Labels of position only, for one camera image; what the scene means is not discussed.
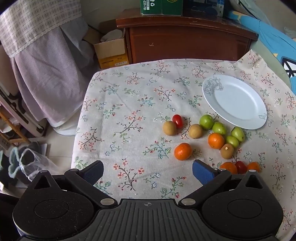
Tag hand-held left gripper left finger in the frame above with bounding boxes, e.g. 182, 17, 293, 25
29, 160, 117, 208

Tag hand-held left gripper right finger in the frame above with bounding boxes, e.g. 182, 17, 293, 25
178, 159, 270, 208

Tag small orange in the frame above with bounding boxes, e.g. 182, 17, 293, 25
247, 161, 261, 173
208, 133, 225, 149
220, 162, 238, 175
174, 143, 192, 161

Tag brown kiwi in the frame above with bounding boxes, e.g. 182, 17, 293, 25
220, 143, 235, 159
162, 120, 177, 136
188, 124, 204, 139

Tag red cherry tomato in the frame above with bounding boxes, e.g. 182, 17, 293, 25
235, 161, 247, 174
172, 114, 184, 128

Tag green jujube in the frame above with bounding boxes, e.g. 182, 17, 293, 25
212, 122, 226, 135
231, 126, 245, 142
225, 136, 240, 149
199, 114, 214, 130

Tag white oval plate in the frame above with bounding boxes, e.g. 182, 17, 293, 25
202, 74, 268, 130

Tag clear plastic bag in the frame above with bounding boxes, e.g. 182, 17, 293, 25
18, 148, 62, 183

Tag floral tablecloth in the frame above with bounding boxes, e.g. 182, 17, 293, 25
70, 49, 296, 241

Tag grey slippers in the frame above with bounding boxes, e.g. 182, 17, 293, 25
0, 141, 41, 186

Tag wooden rack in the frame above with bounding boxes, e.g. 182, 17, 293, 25
0, 88, 47, 145

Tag lilac cloth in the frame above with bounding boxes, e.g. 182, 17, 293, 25
10, 23, 93, 127

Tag open cardboard box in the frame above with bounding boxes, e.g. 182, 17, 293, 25
83, 22, 129, 70

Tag dark wooden cabinet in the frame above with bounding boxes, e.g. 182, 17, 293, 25
116, 15, 258, 64

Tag green bed sheet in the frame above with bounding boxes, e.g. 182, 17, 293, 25
251, 35, 296, 93

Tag blue plush pillow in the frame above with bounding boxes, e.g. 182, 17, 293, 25
225, 10, 296, 95

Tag checked cloth cover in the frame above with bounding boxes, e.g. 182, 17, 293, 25
0, 0, 82, 58

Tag dark blue carton box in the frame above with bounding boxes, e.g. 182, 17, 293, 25
183, 0, 225, 18

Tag grey-green pillow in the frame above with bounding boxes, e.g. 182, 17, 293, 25
229, 0, 271, 24

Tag green carton box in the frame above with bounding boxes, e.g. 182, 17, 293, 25
140, 0, 184, 16

